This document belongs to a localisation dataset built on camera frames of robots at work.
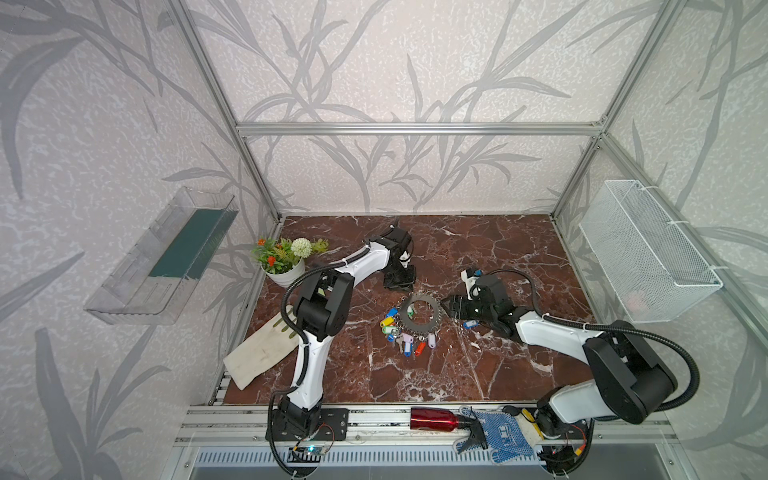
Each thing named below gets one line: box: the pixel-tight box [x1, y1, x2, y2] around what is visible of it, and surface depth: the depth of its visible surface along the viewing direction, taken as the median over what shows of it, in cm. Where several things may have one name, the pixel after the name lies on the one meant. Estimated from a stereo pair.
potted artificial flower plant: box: [252, 237, 330, 289], surface depth 93 cm
